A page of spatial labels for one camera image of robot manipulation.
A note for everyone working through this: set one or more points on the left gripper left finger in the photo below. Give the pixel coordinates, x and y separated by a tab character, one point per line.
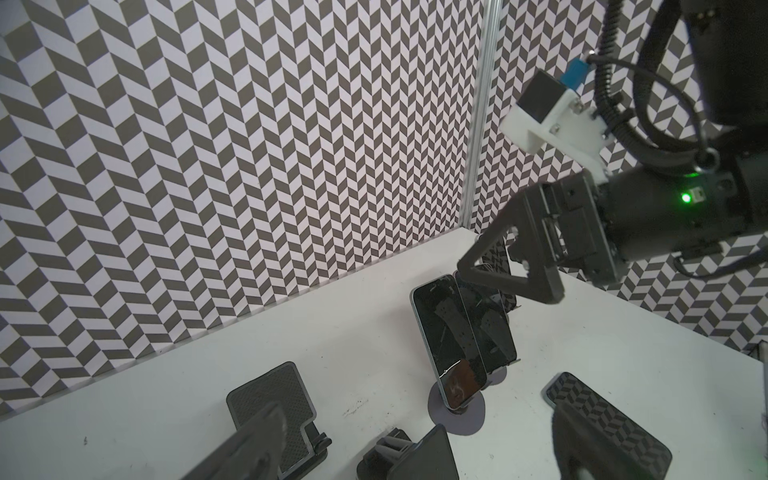
254	451

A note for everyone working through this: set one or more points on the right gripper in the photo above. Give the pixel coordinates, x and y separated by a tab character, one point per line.
636	215

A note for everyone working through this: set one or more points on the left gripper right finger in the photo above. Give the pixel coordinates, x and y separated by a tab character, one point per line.
594	440

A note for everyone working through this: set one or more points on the black phone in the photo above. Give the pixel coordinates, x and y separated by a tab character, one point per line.
489	323
449	340
569	388
496	259

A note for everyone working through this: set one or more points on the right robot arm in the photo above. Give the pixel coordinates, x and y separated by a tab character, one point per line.
728	40

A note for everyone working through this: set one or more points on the grey round stand centre-right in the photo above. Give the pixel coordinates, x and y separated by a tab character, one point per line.
497	377

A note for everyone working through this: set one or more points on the black folding phone stand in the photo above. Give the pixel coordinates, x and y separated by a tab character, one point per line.
396	456

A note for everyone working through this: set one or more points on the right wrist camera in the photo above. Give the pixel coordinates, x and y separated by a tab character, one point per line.
551	112

